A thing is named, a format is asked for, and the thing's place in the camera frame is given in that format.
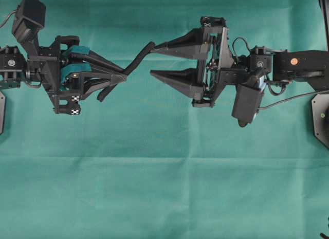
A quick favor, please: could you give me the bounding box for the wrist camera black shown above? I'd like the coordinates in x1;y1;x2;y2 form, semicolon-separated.
232;68;266;127
12;0;46;61

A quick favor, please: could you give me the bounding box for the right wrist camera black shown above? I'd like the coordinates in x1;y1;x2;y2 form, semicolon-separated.
232;68;266;127

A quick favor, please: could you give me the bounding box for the black cable top right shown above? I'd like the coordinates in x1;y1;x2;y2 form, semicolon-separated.
316;0;329;51

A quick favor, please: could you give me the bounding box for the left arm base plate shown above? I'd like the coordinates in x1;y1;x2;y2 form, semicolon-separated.
0;91;6;134

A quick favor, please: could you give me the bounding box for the black cable bottom right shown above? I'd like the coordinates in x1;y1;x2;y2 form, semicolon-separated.
319;216;329;239

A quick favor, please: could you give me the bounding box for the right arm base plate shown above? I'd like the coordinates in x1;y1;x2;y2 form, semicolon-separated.
311;94;328;148

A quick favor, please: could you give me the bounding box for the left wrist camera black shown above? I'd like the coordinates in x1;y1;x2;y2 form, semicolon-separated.
12;0;46;61

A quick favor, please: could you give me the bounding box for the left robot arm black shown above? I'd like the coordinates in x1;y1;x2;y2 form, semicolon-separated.
1;35;130;115

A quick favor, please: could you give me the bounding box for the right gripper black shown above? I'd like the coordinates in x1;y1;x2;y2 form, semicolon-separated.
150;16;248;108

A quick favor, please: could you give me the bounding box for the right camera black cable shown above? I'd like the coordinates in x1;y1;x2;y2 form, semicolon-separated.
257;89;329;112

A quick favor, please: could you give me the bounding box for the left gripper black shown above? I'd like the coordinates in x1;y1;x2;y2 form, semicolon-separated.
25;35;127;115

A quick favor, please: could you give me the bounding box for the green table cloth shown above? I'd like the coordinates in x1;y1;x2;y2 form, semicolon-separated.
1;0;328;238

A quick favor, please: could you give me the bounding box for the black velcro strap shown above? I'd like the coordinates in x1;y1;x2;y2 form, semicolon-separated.
96;41;156;103

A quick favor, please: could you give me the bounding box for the left camera grey cable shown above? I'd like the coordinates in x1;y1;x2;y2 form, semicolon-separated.
0;9;17;29

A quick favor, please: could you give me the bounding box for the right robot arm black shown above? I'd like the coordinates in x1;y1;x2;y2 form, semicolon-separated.
150;16;328;107

